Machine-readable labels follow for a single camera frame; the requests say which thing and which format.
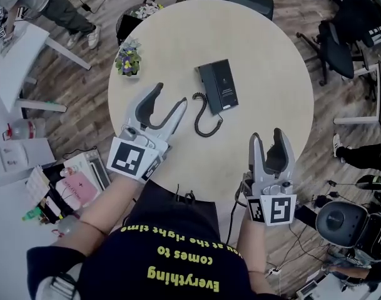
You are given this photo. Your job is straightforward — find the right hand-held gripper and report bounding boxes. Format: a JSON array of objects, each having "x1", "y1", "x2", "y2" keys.
[{"x1": 242, "y1": 127, "x2": 298, "y2": 228}]

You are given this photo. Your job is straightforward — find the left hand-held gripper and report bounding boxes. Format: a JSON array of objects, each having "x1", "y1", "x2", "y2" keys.
[{"x1": 106, "y1": 82, "x2": 189, "y2": 184}]

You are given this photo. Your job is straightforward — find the black telephone handset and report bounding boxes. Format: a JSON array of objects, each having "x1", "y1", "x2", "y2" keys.
[{"x1": 195, "y1": 63, "x2": 225, "y2": 116}]

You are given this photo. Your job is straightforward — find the person's left forearm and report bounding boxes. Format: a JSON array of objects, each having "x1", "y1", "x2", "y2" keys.
[{"x1": 55, "y1": 173, "x2": 144, "y2": 256}]

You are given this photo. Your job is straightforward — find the person's right forearm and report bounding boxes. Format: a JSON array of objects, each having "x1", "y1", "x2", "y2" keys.
[{"x1": 238, "y1": 217, "x2": 269, "y2": 296}]

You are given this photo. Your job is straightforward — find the purple flower plant white pot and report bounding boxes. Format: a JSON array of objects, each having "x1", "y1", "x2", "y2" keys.
[{"x1": 114, "y1": 39, "x2": 143, "y2": 79}]

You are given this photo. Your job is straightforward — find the white toaster oven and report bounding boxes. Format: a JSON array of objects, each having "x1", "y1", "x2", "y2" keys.
[{"x1": 63, "y1": 151, "x2": 112, "y2": 196}]

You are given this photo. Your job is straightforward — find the black rounded device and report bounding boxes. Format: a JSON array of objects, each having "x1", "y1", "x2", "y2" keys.
[{"x1": 315, "y1": 201, "x2": 381, "y2": 256}]

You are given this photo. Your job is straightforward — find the dark round wicker chair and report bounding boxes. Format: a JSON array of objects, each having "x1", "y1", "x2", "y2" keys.
[{"x1": 116, "y1": 0, "x2": 190, "y2": 47}]

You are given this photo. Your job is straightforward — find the white-legged desk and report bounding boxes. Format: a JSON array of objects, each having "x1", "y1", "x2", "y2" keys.
[{"x1": 333, "y1": 59, "x2": 381, "y2": 143}]

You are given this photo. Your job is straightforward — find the black green-trimmed object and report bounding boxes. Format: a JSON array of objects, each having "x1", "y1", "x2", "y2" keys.
[{"x1": 355, "y1": 174, "x2": 381, "y2": 191}]

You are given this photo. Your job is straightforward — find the white flower bunch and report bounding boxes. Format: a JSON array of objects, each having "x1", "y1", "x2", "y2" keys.
[{"x1": 136, "y1": 0, "x2": 165, "y2": 20}]

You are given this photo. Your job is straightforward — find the pink paper bag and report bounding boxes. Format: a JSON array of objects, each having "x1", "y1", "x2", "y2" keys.
[{"x1": 54, "y1": 171, "x2": 99, "y2": 211}]

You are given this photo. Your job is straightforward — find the black open bag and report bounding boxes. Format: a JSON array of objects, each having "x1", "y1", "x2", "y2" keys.
[{"x1": 36, "y1": 162, "x2": 84, "y2": 226}]

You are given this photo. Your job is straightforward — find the white quilted box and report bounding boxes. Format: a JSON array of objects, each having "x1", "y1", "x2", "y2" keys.
[{"x1": 24, "y1": 164, "x2": 51, "y2": 199}]

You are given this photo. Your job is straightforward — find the pale pink smartphone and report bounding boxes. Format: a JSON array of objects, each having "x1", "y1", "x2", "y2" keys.
[{"x1": 45, "y1": 195, "x2": 62, "y2": 215}]

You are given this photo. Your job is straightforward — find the large white cardboard box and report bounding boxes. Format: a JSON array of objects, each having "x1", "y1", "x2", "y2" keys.
[{"x1": 0, "y1": 137, "x2": 57, "y2": 187}]

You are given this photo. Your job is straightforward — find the person's black printed shirt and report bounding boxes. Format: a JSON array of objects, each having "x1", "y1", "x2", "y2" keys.
[{"x1": 26, "y1": 179, "x2": 272, "y2": 300}]

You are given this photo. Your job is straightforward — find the clear jug red ribbon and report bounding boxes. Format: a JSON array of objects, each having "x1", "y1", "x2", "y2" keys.
[{"x1": 51, "y1": 214, "x2": 83, "y2": 239}]

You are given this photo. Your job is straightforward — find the white desk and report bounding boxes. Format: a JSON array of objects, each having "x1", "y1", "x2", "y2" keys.
[{"x1": 0, "y1": 20, "x2": 93, "y2": 120}]

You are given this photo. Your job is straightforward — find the green plastic bottle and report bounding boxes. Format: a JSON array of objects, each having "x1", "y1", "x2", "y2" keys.
[{"x1": 21, "y1": 206, "x2": 46, "y2": 222}]

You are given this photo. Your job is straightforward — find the black telephone cord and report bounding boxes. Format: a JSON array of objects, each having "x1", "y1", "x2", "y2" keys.
[{"x1": 192, "y1": 91, "x2": 224, "y2": 137}]

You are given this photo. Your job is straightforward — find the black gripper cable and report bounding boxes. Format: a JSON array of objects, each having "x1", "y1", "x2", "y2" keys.
[{"x1": 226, "y1": 181, "x2": 250, "y2": 246}]

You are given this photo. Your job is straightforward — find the clear jug red handle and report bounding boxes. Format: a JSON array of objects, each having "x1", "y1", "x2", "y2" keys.
[{"x1": 2, "y1": 119, "x2": 47, "y2": 141}]

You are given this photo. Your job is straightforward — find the grey bag strap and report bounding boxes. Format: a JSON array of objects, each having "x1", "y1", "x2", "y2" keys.
[{"x1": 36, "y1": 270, "x2": 81, "y2": 300}]

